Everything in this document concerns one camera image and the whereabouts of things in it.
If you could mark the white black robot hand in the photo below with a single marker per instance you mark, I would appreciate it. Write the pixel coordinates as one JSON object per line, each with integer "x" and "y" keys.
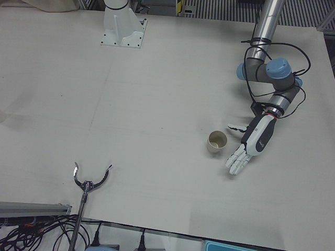
{"x": 259, "y": 136}

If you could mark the beige smooth paper cup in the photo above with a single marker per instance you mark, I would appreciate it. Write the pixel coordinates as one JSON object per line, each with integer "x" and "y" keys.
{"x": 213, "y": 149}

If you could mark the UR5e robot arm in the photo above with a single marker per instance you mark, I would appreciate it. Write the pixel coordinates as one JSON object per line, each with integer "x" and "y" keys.
{"x": 269, "y": 21}

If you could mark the blue plastic box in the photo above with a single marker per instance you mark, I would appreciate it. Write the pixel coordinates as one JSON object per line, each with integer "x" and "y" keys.
{"x": 230, "y": 246}

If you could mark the metal reacher claw tool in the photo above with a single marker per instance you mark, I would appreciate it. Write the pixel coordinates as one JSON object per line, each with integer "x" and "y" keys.
{"x": 87, "y": 185}

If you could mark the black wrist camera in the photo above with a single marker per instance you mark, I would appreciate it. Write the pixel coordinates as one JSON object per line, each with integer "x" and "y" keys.
{"x": 255, "y": 107}

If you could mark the yellow black striped post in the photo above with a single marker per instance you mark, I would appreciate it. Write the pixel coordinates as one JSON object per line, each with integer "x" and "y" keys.
{"x": 179, "y": 5}

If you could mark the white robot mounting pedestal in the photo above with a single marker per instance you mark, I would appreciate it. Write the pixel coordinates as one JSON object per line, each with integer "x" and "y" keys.
{"x": 120, "y": 26}

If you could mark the aluminium profile post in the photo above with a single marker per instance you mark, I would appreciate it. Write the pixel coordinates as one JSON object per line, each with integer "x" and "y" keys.
{"x": 31, "y": 207}

